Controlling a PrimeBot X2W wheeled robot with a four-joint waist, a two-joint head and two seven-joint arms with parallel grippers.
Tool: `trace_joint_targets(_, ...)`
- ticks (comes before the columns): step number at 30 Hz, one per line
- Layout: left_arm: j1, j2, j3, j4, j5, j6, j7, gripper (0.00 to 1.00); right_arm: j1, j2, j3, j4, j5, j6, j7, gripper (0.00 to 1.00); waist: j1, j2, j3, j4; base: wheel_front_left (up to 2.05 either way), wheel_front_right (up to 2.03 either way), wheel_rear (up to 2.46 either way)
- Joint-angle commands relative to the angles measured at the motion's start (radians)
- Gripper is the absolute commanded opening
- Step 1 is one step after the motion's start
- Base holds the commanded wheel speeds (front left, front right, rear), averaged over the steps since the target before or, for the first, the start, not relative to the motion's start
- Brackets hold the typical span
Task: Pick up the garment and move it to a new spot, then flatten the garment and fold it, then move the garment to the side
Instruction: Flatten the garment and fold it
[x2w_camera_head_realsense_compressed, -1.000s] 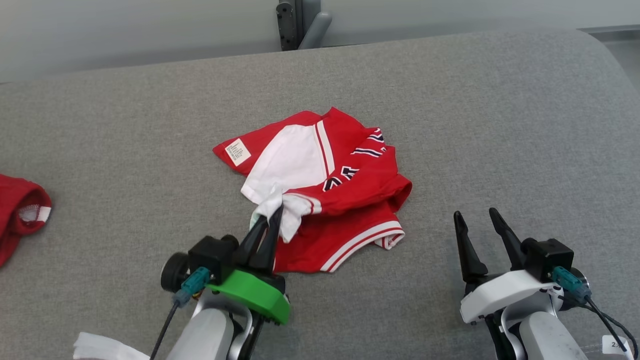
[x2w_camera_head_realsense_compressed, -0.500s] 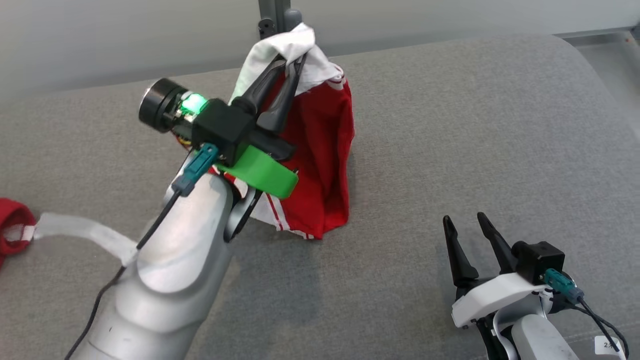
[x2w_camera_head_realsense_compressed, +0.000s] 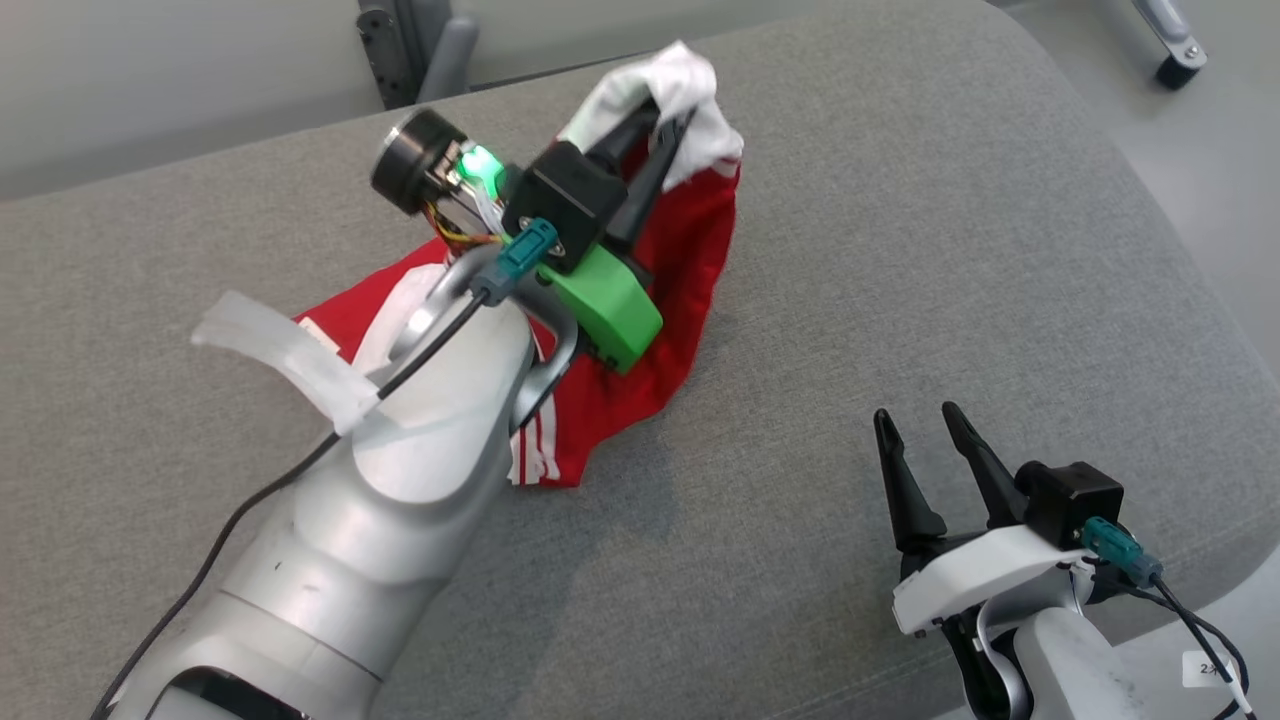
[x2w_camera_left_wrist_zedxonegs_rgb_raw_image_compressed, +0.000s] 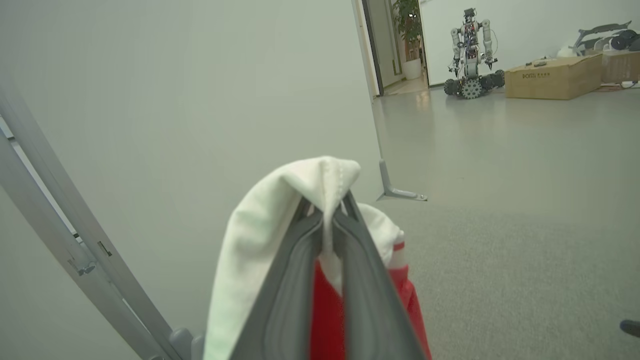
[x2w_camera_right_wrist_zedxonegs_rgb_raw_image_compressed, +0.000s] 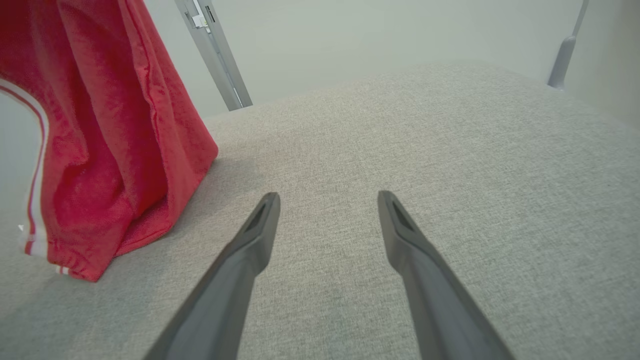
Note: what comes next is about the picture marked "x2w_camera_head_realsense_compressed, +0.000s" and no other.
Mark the black cylindrical left wrist motor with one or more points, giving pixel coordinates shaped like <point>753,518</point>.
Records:
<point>415,160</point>

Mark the red white jersey shirt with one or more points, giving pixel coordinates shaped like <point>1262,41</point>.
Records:
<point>690,230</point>

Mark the teal left camera connector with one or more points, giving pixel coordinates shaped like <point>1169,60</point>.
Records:
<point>525,255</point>

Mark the teal camera connector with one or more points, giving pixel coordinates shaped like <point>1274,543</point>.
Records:
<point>1120,550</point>
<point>525,255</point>

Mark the grey metal post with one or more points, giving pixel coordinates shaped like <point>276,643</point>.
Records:
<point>415,50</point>

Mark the translucent tape strip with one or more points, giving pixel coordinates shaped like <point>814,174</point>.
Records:
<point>290,355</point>

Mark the teal right camera connector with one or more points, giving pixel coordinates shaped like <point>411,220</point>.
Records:
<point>1120,550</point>

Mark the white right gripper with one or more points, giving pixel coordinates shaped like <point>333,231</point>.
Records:
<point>980,575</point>

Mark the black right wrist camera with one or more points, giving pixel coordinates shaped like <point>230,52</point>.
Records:
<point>1075,500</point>

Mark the grey fabric sofa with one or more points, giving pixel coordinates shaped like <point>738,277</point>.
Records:
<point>900,250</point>

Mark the grey wheeled stand leg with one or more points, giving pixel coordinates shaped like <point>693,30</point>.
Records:
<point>1165,40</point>

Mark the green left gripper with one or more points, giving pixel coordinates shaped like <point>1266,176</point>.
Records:
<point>610,305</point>

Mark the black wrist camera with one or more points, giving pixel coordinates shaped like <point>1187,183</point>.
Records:
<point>565,200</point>
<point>1075,500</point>

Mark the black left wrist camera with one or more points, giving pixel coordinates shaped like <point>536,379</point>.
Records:
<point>565,200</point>

